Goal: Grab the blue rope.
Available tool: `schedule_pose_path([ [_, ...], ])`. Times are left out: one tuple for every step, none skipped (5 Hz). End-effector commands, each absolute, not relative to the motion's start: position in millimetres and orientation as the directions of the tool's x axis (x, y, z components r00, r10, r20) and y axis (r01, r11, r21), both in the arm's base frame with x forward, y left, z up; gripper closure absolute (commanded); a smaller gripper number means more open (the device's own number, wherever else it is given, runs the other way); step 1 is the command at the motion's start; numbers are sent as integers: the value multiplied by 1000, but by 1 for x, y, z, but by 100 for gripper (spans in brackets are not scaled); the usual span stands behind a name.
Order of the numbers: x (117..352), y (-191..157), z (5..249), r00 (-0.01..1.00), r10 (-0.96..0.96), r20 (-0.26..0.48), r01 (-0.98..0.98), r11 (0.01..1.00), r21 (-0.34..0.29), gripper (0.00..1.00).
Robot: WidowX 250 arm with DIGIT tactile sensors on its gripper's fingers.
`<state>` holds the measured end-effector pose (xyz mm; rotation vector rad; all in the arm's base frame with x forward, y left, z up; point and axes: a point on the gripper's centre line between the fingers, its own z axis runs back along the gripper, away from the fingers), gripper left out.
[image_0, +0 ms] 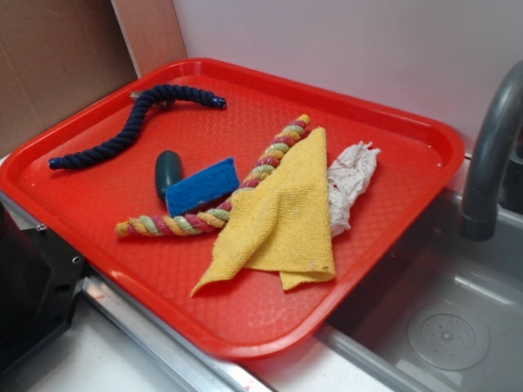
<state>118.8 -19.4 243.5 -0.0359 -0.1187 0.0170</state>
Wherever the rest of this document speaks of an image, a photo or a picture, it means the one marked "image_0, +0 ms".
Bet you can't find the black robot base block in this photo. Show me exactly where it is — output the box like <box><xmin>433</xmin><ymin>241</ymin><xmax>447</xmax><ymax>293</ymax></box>
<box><xmin>1</xmin><ymin>207</ymin><xmax>87</xmax><ymax>375</ymax></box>

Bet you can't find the yellow cloth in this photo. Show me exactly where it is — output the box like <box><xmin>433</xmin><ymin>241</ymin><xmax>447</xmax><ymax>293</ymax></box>
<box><xmin>192</xmin><ymin>127</ymin><xmax>336</xmax><ymax>293</ymax></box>

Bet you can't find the blue sponge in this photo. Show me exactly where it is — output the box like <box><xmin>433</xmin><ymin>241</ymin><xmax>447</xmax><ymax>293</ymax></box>
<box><xmin>165</xmin><ymin>158</ymin><xmax>240</xmax><ymax>216</ymax></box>

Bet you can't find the white crumpled paper towel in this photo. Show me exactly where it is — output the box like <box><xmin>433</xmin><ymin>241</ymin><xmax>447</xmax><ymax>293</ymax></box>
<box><xmin>327</xmin><ymin>141</ymin><xmax>381</xmax><ymax>238</ymax></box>

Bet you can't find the dark teal oval object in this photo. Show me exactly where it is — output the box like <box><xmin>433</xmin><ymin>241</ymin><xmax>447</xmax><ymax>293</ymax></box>
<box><xmin>154</xmin><ymin>150</ymin><xmax>183</xmax><ymax>200</ymax></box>

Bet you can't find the red plastic tray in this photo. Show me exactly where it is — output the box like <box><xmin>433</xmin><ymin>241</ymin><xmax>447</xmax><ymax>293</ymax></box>
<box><xmin>1</xmin><ymin>59</ymin><xmax>465</xmax><ymax>360</ymax></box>

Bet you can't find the grey plastic sink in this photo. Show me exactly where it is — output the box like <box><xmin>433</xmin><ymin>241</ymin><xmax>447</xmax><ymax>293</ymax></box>
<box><xmin>317</xmin><ymin>169</ymin><xmax>522</xmax><ymax>391</ymax></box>

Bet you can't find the grey faucet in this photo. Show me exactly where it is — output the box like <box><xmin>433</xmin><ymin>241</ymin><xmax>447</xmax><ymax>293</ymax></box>
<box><xmin>459</xmin><ymin>62</ymin><xmax>522</xmax><ymax>241</ymax></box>

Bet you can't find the brown cardboard panel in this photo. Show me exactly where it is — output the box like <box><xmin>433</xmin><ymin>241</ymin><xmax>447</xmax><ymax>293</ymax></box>
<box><xmin>1</xmin><ymin>1</ymin><xmax>136</xmax><ymax>156</ymax></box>

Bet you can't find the multicolour twisted rope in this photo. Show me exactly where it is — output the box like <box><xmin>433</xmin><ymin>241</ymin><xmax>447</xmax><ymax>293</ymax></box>
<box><xmin>115</xmin><ymin>114</ymin><xmax>311</xmax><ymax>238</ymax></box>

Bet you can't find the dark blue rope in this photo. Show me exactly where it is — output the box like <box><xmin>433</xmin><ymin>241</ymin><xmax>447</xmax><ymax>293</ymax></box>
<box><xmin>47</xmin><ymin>84</ymin><xmax>227</xmax><ymax>171</ymax></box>

